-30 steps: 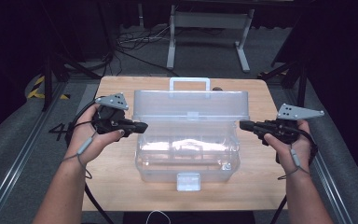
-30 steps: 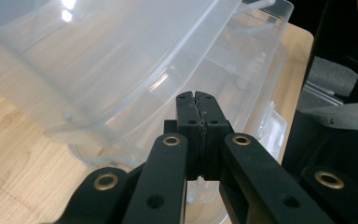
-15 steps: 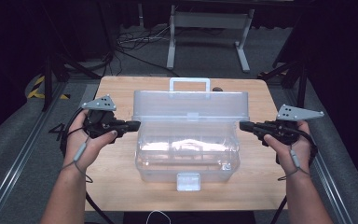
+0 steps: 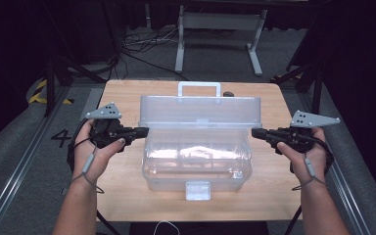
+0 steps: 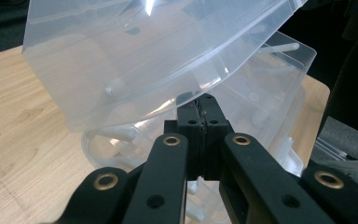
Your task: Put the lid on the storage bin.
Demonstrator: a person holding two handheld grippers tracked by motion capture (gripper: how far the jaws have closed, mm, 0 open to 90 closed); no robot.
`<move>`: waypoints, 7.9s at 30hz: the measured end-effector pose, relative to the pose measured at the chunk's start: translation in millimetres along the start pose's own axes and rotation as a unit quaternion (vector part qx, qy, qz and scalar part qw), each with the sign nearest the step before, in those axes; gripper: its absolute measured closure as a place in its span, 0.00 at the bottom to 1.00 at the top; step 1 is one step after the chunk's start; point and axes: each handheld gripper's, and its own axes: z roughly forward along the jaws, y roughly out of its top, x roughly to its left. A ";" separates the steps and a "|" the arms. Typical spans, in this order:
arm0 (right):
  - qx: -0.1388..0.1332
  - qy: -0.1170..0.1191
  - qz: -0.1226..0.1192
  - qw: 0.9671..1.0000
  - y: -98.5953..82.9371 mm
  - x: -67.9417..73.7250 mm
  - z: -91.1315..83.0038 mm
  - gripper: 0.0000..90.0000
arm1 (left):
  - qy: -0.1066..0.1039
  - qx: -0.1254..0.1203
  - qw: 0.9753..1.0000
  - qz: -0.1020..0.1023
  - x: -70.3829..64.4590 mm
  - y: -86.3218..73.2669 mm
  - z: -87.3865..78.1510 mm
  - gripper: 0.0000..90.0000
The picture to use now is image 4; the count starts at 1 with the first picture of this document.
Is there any grey left wrist strap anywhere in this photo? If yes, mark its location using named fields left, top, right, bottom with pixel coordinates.
left=70, top=143, right=106, bottom=195

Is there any bundle of floor cables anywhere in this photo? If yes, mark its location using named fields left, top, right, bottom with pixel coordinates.
left=120, top=25, right=190, bottom=81

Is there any thin white cable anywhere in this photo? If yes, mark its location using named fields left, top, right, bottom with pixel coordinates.
left=152, top=219, right=180, bottom=235

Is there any grey metal stand frame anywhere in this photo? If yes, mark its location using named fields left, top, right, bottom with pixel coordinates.
left=174, top=4, right=269, bottom=77

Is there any grey right wrist strap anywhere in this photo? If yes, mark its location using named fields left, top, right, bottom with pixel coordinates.
left=292, top=153, right=328, bottom=192

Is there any person's left hand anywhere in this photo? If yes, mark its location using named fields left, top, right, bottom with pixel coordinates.
left=72, top=118, right=126, bottom=189

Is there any yellow black hazard tape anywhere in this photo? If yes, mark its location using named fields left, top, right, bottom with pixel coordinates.
left=28, top=78, right=74, bottom=106

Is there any black tripod stand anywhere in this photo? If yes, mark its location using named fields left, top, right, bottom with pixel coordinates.
left=43, top=55, right=107, bottom=118
left=270, top=62, right=324, bottom=123

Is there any person's right hand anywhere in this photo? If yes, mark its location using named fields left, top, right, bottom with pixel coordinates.
left=276, top=126, right=328, bottom=190

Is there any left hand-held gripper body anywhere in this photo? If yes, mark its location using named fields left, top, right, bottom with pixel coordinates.
left=84, top=102, right=135, bottom=153

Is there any grey wrist strap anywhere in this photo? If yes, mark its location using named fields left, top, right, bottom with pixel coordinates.
left=292, top=153, right=328, bottom=192
left=70, top=143, right=106, bottom=195

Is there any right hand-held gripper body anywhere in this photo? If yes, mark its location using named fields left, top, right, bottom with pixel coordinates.
left=271, top=110, right=341, bottom=155

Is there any clear plastic storage box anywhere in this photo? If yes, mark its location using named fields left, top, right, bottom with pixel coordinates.
left=138, top=81, right=262, bottom=202

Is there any grey metal floor rail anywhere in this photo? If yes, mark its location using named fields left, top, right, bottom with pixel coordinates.
left=300, top=92, right=373, bottom=235
left=0, top=86, right=71, bottom=235

